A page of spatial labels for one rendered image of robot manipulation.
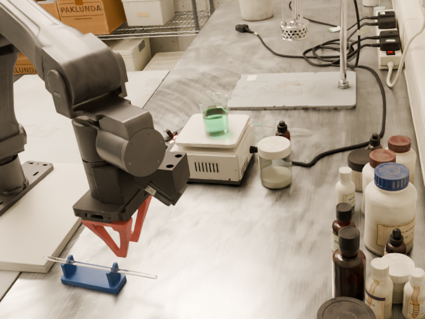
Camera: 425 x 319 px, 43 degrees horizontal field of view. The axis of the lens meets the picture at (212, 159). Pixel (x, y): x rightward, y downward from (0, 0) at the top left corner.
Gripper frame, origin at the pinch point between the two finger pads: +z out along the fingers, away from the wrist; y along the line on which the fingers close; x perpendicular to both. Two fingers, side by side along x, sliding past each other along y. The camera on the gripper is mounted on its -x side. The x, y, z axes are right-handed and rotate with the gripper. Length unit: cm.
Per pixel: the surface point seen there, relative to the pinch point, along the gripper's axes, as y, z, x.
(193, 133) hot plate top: 32.6, -0.5, 3.5
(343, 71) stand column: 73, 2, -18
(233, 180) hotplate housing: 29.5, 7.0, -4.8
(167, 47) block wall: 259, 58, 127
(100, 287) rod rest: -0.8, 8.5, 6.1
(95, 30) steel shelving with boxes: 213, 32, 147
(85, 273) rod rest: 1.2, 8.1, 10.0
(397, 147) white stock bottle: 31.6, -0.8, -33.1
